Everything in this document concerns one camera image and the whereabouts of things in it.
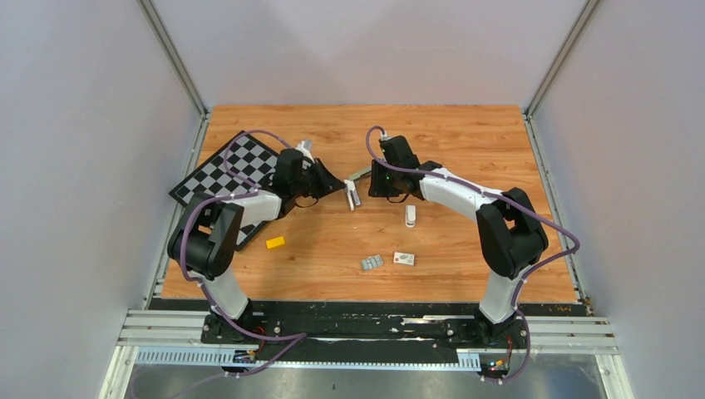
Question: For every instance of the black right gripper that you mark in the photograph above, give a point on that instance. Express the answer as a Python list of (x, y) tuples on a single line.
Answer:
[(377, 188)]

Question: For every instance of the white staple tray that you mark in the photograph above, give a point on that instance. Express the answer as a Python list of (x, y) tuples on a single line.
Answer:
[(371, 263)]

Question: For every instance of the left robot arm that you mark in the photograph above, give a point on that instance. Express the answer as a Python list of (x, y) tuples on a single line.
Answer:
[(205, 240)]

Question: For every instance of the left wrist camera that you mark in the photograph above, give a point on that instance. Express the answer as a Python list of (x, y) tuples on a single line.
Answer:
[(305, 147)]

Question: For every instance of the left aluminium frame post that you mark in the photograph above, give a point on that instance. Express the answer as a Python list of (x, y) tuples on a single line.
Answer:
[(162, 35)]

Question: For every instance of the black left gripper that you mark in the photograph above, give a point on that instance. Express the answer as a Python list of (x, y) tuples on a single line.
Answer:
[(327, 182)]

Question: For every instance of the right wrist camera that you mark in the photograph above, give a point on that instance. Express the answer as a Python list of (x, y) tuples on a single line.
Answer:
[(385, 135)]

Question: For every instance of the white staple box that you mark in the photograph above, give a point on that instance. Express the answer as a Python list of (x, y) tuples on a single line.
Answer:
[(403, 259)]

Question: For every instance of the grey white stapler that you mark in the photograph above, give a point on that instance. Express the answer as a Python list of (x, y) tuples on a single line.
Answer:
[(350, 187)]

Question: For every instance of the aluminium frame post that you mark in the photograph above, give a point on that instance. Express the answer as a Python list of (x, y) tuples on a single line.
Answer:
[(561, 56), (162, 35)]

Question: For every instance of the yellow block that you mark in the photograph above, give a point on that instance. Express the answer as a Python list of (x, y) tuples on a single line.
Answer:
[(276, 242)]

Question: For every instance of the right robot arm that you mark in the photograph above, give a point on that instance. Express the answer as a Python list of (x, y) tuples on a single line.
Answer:
[(511, 239)]

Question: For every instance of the right aluminium frame post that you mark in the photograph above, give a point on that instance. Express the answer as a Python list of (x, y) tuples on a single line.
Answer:
[(561, 56)]

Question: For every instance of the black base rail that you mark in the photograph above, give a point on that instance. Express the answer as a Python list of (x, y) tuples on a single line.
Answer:
[(370, 332)]

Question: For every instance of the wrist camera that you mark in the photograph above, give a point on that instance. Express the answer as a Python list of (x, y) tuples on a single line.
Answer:
[(305, 147), (385, 135)]

